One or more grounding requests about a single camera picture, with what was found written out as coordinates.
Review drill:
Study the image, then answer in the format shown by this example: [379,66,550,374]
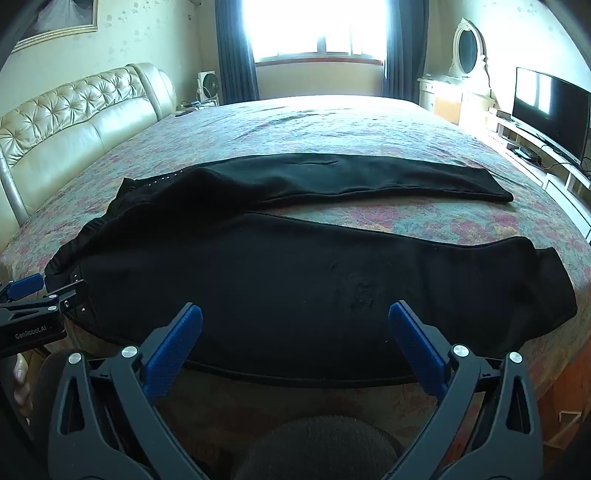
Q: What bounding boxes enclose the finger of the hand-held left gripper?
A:
[0,273,45,305]
[9,279,88,319]

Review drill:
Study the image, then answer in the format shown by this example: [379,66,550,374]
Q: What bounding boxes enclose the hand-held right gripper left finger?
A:
[48,302,208,480]

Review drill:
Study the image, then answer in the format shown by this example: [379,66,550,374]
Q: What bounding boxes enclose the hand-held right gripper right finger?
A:
[383,300,543,480]

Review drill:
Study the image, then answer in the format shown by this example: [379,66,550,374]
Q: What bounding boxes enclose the black pants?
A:
[44,154,578,387]

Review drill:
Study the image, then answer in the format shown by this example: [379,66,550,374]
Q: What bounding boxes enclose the person's left hand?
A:
[11,354,35,416]

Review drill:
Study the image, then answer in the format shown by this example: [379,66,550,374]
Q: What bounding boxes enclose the dark round cloth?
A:
[231,414,407,480]

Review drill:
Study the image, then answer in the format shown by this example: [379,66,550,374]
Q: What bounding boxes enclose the cream tufted leather headboard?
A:
[0,62,177,250]

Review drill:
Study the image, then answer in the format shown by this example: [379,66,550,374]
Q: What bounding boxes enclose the white television stand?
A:
[485,108,591,241]

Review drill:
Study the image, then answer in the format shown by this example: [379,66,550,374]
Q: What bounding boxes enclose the floral bedspread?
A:
[0,95,591,462]

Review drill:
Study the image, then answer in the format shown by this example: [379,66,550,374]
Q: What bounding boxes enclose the white box fan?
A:
[198,71,221,104]

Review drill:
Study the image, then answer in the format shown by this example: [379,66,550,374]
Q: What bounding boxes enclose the white vanity dresser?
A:
[418,74,497,125]

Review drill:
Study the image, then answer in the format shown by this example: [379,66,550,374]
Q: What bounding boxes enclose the black flat television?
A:
[512,67,591,164]

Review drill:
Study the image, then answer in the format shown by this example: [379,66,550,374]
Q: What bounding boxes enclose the dark blue curtain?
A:
[382,0,428,99]
[216,0,259,104]

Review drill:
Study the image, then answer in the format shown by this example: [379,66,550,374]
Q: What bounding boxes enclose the oval white vanity mirror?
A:
[447,18,491,84]

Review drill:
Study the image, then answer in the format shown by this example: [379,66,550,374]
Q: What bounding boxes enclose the bright window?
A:
[242,0,389,63]

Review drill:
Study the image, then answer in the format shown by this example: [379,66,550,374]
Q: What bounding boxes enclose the black cable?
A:
[531,145,591,182]

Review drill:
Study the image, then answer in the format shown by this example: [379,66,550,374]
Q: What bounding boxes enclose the framed wall picture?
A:
[14,0,99,52]

